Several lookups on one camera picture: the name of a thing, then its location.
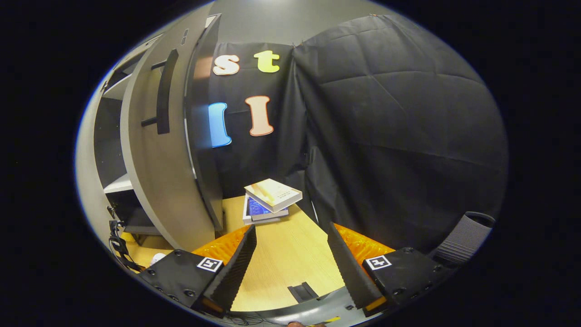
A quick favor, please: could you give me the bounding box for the black backdrop cloth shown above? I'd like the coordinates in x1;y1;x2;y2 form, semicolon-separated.
207;14;509;255

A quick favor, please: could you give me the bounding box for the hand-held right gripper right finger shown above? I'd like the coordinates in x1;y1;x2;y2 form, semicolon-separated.
327;223;454;317

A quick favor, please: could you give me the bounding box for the black table clamp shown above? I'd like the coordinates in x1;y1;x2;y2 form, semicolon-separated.
288;282;319;303

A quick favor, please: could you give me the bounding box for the grey cabinet door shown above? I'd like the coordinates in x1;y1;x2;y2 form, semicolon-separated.
75;86;119;248
119;4;216;252

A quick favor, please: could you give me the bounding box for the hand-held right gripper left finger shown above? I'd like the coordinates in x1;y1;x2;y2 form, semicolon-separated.
138;226;258;316

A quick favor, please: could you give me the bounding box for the ribbed dark cylinder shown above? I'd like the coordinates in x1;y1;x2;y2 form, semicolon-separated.
429;211;495;266

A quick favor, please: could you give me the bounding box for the black strap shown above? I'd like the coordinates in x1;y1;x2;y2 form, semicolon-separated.
108;220;143;272

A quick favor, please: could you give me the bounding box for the grey shoe cabinet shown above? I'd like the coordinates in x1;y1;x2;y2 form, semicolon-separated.
93;13;224;237

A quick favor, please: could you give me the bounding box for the black right door handle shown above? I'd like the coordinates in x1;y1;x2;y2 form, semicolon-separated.
141;49;179;135

